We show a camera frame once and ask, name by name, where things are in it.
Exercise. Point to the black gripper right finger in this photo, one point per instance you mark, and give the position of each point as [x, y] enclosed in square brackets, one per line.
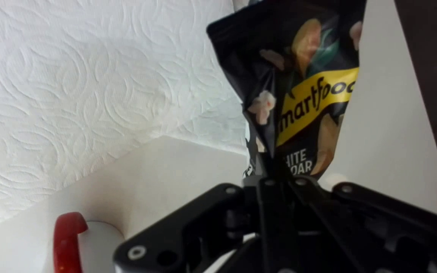
[380, 228]

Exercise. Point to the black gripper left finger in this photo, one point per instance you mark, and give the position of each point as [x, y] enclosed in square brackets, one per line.
[274, 228]

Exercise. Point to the black Smartfood snack packet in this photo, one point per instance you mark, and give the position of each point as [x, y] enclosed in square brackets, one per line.
[259, 55]

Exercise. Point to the embossed white paper towel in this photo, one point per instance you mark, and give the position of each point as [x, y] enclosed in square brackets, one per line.
[77, 76]

